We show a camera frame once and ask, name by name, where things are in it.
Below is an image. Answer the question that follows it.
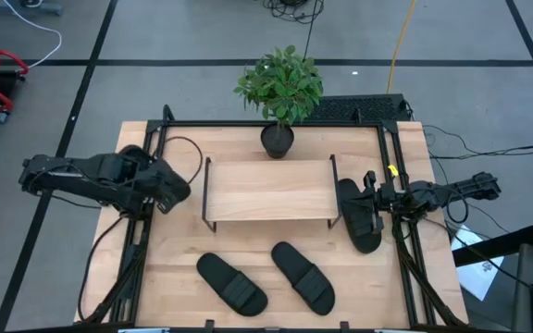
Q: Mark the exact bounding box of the yellow cable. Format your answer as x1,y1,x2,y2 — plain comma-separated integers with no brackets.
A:
385,0,418,95

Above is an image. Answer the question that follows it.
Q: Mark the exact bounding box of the black cable bundle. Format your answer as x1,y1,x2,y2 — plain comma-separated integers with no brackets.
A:
262,0,326,62

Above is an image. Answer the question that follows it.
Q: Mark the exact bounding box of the wooden shelf with black legs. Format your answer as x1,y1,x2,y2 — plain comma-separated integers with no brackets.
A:
201,154,342,233

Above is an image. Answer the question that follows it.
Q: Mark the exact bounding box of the black aluminium table frame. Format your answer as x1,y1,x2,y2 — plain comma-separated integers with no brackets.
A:
74,104,469,333

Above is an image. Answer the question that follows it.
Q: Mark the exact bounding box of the black perforated computer tower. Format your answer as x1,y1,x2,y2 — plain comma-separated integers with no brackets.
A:
305,93,411,125

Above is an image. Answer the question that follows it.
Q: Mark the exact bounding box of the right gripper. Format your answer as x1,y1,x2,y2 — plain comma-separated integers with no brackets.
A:
363,169,416,235

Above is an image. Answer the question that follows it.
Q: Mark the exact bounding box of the black beam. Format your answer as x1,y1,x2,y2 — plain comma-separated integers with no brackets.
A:
451,223,533,268

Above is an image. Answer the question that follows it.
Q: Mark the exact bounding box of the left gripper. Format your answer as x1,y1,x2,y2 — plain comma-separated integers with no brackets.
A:
127,159,180,215

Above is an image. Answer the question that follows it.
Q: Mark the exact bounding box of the white cable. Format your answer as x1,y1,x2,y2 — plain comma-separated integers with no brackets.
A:
2,0,63,69

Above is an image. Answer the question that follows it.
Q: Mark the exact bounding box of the white paper sheet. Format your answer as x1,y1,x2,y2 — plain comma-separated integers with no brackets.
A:
451,225,506,302

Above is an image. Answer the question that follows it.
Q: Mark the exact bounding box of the green plant in black pot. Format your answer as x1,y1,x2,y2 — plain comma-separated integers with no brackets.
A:
232,44,325,160

